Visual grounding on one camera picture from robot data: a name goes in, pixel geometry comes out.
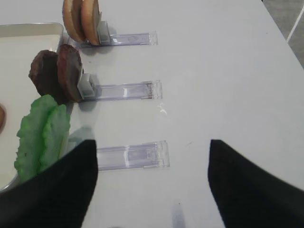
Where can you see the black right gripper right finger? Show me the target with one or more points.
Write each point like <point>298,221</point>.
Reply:
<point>248,196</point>

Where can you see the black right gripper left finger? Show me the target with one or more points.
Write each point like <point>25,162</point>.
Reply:
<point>59,197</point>

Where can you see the green lettuce leaf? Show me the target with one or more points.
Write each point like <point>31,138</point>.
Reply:
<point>31,143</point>
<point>54,134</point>

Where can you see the green lettuce leaf by pusher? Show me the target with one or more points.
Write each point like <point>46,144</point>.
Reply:
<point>54,134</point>

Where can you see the bread slice on tray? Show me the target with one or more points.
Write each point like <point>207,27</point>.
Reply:
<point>3,117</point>

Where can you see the meat patty near tray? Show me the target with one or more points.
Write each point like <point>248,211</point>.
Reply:
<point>43,74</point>

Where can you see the meat patty by pusher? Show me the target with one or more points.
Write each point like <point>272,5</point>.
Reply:
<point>69,68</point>

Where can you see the bread slice near tray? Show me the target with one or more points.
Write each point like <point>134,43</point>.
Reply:
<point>71,13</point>

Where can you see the bread slice by pusher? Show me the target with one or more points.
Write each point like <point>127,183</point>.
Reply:
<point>90,17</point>

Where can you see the white rectangular tray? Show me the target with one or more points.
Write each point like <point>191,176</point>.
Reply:
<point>19,44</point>

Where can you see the clear lettuce holder rail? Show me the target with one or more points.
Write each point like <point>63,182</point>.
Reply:
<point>145,155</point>

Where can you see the clear patty holder rail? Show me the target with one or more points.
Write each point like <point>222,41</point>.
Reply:
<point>90,90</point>

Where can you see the clear bread holder rail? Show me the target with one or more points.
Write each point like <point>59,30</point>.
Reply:
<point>107,40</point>

